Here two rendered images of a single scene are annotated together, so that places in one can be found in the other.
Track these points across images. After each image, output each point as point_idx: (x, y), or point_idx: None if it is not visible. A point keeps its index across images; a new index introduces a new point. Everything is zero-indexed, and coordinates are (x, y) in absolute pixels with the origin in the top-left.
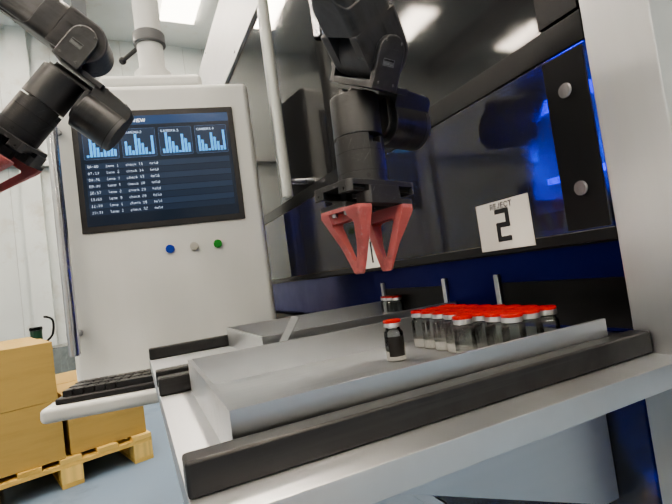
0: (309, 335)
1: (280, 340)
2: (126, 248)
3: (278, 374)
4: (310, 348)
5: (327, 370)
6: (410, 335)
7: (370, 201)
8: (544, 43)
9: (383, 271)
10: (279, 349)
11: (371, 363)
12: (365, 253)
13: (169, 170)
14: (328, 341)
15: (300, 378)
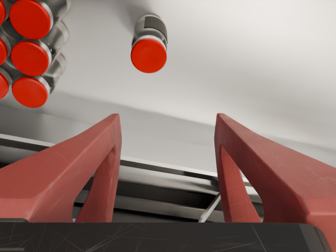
0: (149, 219)
1: (210, 213)
2: None
3: (268, 136)
4: (207, 159)
5: (235, 88)
6: (29, 117)
7: (315, 228)
8: None
9: (121, 135)
10: None
11: (181, 56)
12: (238, 125)
13: None
14: (178, 156)
15: (280, 89)
